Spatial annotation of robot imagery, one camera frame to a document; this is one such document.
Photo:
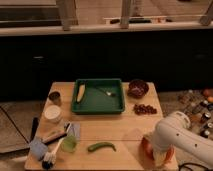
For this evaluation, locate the grey blue cloth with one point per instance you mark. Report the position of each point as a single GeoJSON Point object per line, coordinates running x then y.
{"type": "Point", "coordinates": [74, 130]}

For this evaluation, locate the white dish brush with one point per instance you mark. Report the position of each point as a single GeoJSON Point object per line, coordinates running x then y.
{"type": "Point", "coordinates": [50, 157]}

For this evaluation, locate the dark brown bowl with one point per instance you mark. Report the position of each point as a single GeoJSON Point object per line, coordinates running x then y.
{"type": "Point", "coordinates": [137, 88]}

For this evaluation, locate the blue sponge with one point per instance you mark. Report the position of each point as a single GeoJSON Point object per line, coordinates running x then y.
{"type": "Point", "coordinates": [38, 148]}

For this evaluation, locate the yellow corn cob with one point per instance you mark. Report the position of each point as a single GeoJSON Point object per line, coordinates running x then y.
{"type": "Point", "coordinates": [80, 92]}

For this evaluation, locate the green plastic tray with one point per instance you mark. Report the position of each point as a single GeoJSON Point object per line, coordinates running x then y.
{"type": "Point", "coordinates": [95, 101]}

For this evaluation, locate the metal spoon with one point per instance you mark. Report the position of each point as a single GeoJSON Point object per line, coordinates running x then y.
{"type": "Point", "coordinates": [107, 92]}

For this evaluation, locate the green pepper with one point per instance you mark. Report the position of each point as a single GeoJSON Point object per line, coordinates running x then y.
{"type": "Point", "coordinates": [100, 145]}

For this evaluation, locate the black handled tool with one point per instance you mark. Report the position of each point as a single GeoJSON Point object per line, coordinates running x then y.
{"type": "Point", "coordinates": [34, 127]}

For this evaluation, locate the white round container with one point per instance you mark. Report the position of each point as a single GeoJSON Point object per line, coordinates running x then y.
{"type": "Point", "coordinates": [53, 113]}

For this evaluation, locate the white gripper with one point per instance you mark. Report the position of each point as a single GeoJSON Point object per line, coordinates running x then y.
{"type": "Point", "coordinates": [159, 157]}

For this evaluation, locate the green plastic cup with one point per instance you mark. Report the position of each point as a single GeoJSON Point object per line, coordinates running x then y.
{"type": "Point", "coordinates": [69, 144]}

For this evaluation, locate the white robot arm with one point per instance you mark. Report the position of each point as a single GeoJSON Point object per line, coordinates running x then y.
{"type": "Point", "coordinates": [173, 131]}

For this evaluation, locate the bunch of dark grapes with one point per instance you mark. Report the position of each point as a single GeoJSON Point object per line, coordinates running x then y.
{"type": "Point", "coordinates": [142, 109]}

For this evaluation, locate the orange bowl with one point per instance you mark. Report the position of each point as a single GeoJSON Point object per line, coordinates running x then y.
{"type": "Point", "coordinates": [147, 145]}

